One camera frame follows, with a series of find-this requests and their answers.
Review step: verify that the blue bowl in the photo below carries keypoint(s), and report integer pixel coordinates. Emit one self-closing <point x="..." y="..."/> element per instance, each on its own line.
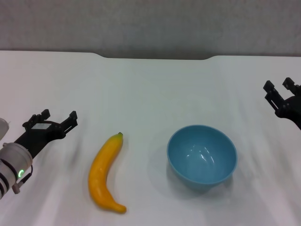
<point x="202" y="164"/>

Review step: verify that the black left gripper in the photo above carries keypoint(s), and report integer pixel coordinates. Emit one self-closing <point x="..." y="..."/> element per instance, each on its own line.
<point x="44" y="134"/>

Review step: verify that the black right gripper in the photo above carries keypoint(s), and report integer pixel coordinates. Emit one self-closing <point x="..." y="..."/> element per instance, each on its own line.
<point x="292" y="106"/>

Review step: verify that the yellow banana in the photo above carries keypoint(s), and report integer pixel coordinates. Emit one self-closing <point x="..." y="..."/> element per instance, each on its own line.
<point x="103" y="169"/>

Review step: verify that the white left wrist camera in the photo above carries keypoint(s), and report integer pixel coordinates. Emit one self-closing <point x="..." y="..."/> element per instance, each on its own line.
<point x="3" y="128"/>

